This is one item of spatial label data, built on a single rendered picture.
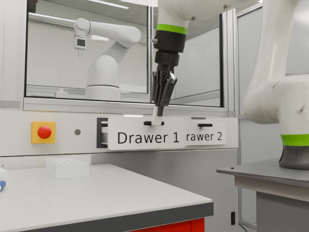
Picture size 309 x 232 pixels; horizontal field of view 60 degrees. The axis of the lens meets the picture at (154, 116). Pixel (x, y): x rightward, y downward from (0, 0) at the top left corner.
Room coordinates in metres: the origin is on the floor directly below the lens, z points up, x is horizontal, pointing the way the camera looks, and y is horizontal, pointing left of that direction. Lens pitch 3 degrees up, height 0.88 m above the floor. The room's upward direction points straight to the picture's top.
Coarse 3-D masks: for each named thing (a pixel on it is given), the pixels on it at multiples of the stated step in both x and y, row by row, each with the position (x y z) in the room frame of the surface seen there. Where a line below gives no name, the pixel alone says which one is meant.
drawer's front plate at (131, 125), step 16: (112, 128) 0.86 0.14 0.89; (128, 128) 0.89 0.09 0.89; (144, 128) 0.91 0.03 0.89; (160, 128) 0.94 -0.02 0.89; (176, 128) 0.97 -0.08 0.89; (112, 144) 0.86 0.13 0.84; (128, 144) 0.89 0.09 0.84; (144, 144) 0.91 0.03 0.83; (160, 144) 0.94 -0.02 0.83; (176, 144) 0.97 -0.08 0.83
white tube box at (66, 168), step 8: (48, 160) 0.75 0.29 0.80; (56, 160) 0.77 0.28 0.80; (64, 160) 0.77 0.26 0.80; (72, 160) 0.78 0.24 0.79; (80, 160) 0.76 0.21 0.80; (48, 168) 0.74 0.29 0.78; (56, 168) 0.67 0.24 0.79; (64, 168) 0.68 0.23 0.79; (72, 168) 0.69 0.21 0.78; (80, 168) 0.70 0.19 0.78; (88, 168) 0.71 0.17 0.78; (56, 176) 0.67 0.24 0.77; (64, 176) 0.68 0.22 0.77; (72, 176) 0.69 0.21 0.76; (80, 176) 0.70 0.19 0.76
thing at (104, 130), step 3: (102, 129) 0.99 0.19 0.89; (105, 129) 0.96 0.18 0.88; (102, 132) 0.99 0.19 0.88; (105, 132) 0.96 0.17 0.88; (102, 135) 0.98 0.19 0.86; (105, 135) 0.95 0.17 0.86; (102, 138) 0.98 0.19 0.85; (105, 138) 0.95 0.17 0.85; (102, 141) 0.98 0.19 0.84; (105, 141) 0.95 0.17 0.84
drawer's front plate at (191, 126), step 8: (192, 120) 1.16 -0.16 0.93; (200, 120) 1.18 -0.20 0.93; (208, 120) 1.20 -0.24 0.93; (192, 128) 1.16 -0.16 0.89; (200, 128) 1.18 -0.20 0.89; (208, 128) 1.20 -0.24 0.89; (216, 128) 1.22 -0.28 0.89; (224, 128) 1.24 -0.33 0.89; (192, 136) 1.16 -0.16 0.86; (216, 136) 1.22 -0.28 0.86; (224, 136) 1.24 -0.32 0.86; (192, 144) 1.16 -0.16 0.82; (200, 144) 1.18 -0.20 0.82; (208, 144) 1.20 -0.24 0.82; (216, 144) 1.22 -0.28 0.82; (224, 144) 1.24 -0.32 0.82
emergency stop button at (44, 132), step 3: (42, 126) 0.84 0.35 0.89; (45, 126) 0.84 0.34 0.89; (39, 129) 0.83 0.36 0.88; (42, 129) 0.84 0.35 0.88; (45, 129) 0.84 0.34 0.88; (48, 129) 0.84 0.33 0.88; (39, 132) 0.83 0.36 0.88; (42, 132) 0.84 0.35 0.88; (45, 132) 0.84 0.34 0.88; (48, 132) 0.84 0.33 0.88; (39, 135) 0.84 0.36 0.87; (42, 135) 0.84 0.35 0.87; (45, 135) 0.84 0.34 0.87; (48, 135) 0.84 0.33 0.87; (42, 138) 0.84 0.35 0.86; (45, 138) 0.84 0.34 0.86
